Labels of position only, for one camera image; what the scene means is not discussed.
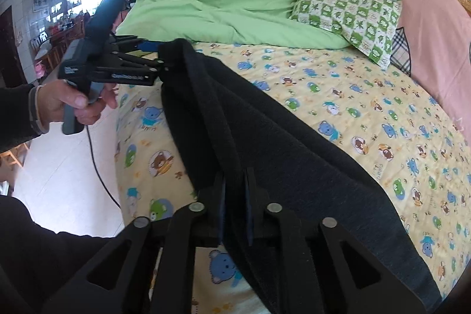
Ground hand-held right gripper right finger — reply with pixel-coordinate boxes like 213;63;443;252
245;167;431;314

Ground person's dark clothing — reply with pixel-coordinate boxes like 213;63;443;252
0;194;151;314

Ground green checked pillow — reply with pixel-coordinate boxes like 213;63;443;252
289;0;403;71

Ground person's left forearm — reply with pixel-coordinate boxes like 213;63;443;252
0;84;49;153

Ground person's left hand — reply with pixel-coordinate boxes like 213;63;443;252
37;79;119;127

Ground pink patterned pillow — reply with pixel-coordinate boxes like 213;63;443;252
333;0;471;132

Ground black towel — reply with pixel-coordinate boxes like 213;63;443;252
158;38;442;314

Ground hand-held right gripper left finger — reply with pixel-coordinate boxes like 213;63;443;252
40;172;226;314

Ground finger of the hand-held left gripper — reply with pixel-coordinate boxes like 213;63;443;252
112;52;170;76
110;35;161;54

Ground black cable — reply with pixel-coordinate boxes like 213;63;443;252
85;126;121;209

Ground wooden chair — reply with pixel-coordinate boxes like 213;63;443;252
47;15;86;62

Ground yellow bear print bed sheet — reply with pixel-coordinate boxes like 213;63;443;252
114;41;471;314

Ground wooden stool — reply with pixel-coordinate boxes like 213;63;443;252
0;144;29;168

